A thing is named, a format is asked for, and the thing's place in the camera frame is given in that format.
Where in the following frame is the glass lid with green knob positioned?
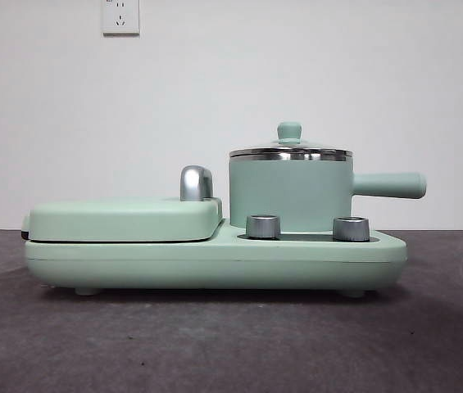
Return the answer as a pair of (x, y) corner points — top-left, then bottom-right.
(229, 120), (354, 158)

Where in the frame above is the silver control knob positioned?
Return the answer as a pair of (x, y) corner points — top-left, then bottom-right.
(332, 215), (370, 242)
(245, 213), (281, 239)

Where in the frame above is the mint green breakfast machine base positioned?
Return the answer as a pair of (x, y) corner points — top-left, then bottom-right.
(24, 219), (408, 296)

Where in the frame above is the mint green hinged griddle cover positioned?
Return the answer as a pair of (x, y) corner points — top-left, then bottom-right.
(20, 195), (224, 243)

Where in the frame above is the chrome griddle cover handle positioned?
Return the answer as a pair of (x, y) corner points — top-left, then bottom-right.
(179, 165), (216, 202)

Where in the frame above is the mint green handled pot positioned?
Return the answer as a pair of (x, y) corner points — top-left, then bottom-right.
(229, 149), (428, 233)

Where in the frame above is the white wall socket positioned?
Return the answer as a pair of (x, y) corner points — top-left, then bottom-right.
(102, 0), (141, 36)

